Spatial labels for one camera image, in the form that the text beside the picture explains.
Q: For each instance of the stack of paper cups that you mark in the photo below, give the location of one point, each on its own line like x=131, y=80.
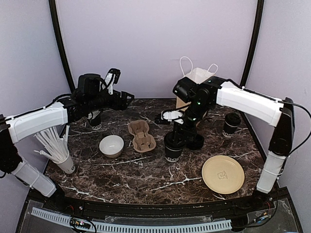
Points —
x=94, y=119

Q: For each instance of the stack of black lids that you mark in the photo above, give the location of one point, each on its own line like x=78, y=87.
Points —
x=197, y=143

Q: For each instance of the white cable duct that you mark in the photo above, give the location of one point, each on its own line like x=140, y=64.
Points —
x=132, y=225

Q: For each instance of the right black frame post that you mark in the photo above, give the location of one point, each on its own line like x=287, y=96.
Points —
x=253, y=42

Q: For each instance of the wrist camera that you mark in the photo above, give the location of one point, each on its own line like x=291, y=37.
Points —
x=166, y=117
x=111, y=78

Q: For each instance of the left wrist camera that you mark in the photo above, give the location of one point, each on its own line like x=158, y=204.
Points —
x=111, y=78

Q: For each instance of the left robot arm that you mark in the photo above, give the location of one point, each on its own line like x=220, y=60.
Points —
x=93, y=93

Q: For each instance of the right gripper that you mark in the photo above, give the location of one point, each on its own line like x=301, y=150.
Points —
x=193, y=130

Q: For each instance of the left black frame post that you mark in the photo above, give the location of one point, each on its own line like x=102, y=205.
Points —
x=60, y=44

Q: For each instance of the yellow plate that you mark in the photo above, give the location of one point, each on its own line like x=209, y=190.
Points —
x=223, y=174

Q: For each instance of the black coffee cup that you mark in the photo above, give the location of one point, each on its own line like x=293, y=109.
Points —
x=172, y=154
x=229, y=129

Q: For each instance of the brown paper bag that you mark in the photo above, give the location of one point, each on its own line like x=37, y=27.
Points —
x=199, y=72

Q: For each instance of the white ceramic bowl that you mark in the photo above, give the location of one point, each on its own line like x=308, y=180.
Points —
x=111, y=146

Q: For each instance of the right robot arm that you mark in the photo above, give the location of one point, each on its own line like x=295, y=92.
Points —
x=224, y=92

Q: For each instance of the black front rail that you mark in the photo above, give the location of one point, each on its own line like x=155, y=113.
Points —
x=100, y=210

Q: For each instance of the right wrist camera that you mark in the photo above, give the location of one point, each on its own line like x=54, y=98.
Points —
x=166, y=117

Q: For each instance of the cardboard cup carrier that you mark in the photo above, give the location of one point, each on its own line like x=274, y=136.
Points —
x=142, y=141

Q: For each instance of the cup of wrapped straws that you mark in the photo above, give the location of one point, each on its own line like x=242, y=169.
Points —
x=56, y=148

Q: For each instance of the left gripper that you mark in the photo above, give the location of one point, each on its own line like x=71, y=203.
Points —
x=123, y=105

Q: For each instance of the black frame post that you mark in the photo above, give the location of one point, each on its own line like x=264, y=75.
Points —
x=253, y=42
x=60, y=44

